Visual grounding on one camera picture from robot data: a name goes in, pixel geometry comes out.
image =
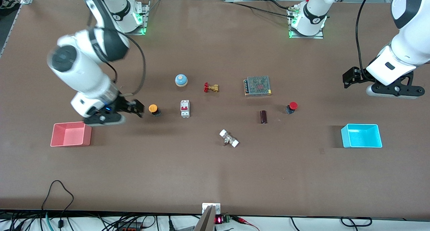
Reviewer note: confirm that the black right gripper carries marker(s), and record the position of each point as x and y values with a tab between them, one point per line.
125	105

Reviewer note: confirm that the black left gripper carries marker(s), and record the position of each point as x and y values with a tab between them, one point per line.
359	75

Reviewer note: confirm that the yellow push button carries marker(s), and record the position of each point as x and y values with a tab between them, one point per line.
153	108

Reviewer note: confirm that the red push button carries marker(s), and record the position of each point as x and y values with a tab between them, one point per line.
293	106

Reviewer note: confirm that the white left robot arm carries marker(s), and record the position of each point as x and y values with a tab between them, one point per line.
406	42

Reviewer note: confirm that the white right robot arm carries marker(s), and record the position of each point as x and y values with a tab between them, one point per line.
80	73

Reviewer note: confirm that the white circuit breaker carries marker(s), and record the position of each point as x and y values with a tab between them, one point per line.
185	108

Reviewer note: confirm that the blue round bell button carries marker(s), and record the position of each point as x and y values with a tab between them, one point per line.
181	80

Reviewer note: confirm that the cyan plastic bin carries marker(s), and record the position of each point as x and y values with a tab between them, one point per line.
362	137

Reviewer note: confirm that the pink plastic bin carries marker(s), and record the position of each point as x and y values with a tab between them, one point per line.
70	135

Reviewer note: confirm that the metal mesh power supply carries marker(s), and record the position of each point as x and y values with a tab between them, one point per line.
258	86

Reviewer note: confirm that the dark brown cylinder capacitor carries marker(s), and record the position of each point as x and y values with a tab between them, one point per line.
264	117

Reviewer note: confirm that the silver valve white caps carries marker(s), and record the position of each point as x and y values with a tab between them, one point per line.
229	139

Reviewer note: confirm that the red digit display module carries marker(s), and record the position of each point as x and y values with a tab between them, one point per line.
220	219

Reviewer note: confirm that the red clip lead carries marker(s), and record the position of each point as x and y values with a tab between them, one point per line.
247	221

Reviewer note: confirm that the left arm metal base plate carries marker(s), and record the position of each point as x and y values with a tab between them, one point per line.
319	36

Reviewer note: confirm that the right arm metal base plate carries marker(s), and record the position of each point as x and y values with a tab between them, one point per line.
146	12

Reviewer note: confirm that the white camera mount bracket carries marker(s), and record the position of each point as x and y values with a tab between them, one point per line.
216	208

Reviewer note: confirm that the grey metal camera bar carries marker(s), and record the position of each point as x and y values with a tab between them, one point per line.
205	221

